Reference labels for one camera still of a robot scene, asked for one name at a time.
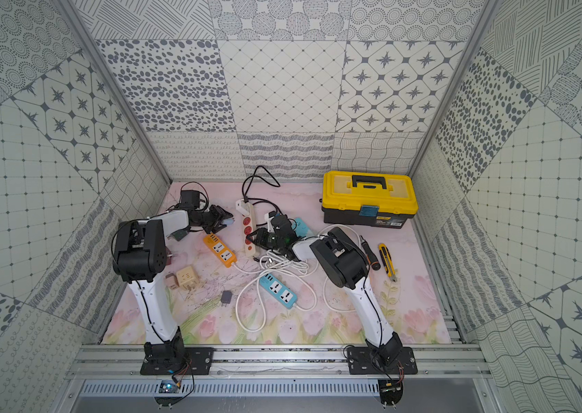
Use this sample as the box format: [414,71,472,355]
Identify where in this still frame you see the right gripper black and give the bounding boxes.
[247,226,285,251]

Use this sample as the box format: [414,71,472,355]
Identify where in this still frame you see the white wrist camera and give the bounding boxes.
[266,211,278,232]

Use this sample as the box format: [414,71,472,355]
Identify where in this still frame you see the aluminium rail frame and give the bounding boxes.
[67,344,492,380]

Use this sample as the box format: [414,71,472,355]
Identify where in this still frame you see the white power cable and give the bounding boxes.
[231,223,374,334]

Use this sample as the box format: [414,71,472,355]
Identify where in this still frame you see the blue power strip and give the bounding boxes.
[259,274,297,309]

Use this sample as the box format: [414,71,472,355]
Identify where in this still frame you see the yellow utility knife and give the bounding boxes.
[378,244,398,282]

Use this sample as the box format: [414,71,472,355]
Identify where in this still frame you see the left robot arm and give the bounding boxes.
[110,190,233,356]

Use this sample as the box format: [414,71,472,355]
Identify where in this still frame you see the dark grey plug adapter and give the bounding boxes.
[220,290,233,306]

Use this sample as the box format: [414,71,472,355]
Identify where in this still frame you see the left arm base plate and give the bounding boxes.
[139,347,215,376]

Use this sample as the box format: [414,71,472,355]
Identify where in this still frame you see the green dragon cube socket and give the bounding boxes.
[169,228,189,242]

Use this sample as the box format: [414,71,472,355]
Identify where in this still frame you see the cream power strip red sockets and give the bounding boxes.
[235,199,258,259]

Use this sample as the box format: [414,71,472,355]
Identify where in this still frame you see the pink dual USB charger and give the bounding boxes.
[165,274,179,290]

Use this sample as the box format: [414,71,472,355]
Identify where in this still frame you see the teal power strip base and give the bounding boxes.
[291,217,315,237]

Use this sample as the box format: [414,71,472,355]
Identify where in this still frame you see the orange power strip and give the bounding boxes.
[203,233,237,268]

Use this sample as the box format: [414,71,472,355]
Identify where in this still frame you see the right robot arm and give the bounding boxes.
[245,215,403,366]

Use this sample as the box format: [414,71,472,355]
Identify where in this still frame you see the black red screwdriver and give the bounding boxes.
[360,236,381,271]

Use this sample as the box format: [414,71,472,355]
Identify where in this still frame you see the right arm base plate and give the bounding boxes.
[342,345,418,376]

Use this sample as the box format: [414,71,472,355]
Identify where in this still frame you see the yellow black toolbox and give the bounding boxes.
[322,170,419,228]

